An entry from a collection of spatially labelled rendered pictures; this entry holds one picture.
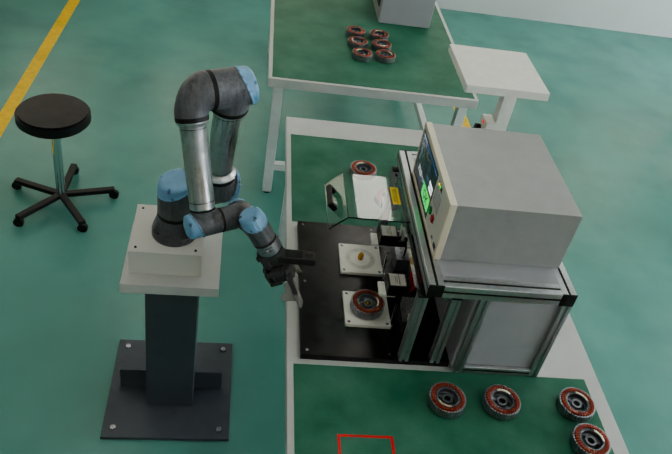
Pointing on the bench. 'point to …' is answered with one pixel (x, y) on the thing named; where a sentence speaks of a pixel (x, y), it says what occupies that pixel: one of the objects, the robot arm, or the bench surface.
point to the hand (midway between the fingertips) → (303, 290)
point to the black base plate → (318, 236)
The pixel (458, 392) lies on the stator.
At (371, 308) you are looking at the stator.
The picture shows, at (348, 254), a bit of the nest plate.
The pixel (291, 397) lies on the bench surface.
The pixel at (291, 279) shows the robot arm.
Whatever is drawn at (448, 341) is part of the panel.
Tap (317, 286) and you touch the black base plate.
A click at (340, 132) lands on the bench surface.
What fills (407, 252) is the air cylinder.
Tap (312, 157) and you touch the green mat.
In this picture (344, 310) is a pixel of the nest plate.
